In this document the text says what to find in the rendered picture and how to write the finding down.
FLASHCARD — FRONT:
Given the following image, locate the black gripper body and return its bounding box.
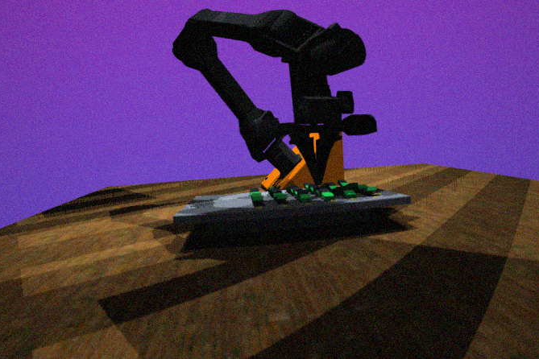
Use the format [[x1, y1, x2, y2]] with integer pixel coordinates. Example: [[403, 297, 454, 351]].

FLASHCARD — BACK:
[[251, 78, 377, 141]]

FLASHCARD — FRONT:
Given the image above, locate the dark grey switch panel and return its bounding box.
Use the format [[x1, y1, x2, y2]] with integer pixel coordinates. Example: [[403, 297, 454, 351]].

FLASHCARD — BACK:
[[173, 180, 411, 235]]

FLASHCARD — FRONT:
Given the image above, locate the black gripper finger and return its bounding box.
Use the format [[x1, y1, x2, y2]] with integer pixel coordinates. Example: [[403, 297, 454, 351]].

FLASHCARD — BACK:
[[289, 137, 319, 185], [316, 135, 342, 185]]

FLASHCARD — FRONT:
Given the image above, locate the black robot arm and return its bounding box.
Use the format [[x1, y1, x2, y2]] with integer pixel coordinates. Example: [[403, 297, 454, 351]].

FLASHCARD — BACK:
[[172, 9, 367, 179]]

